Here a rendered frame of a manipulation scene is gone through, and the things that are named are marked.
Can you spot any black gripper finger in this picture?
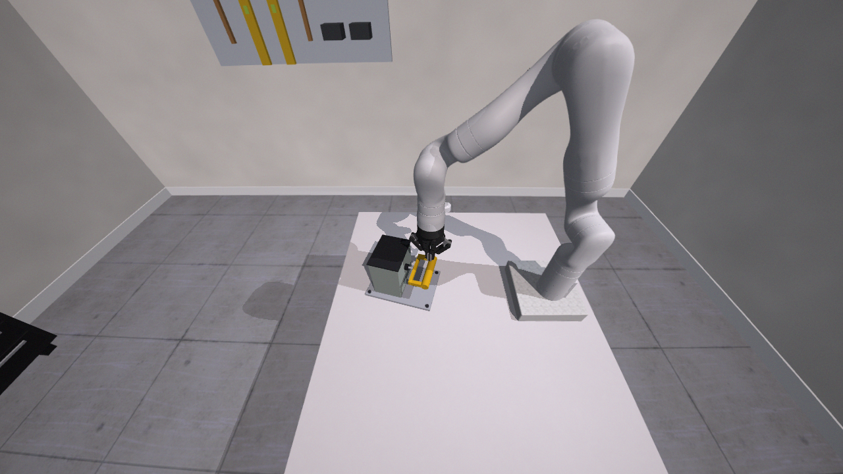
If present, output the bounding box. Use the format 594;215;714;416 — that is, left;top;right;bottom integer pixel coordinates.
409;232;430;261
429;237;452;261

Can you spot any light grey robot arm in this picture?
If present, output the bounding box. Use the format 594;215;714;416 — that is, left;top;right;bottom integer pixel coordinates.
414;19;635;301

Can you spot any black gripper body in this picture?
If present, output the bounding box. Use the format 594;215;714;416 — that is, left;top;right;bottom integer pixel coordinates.
416;224;445;246

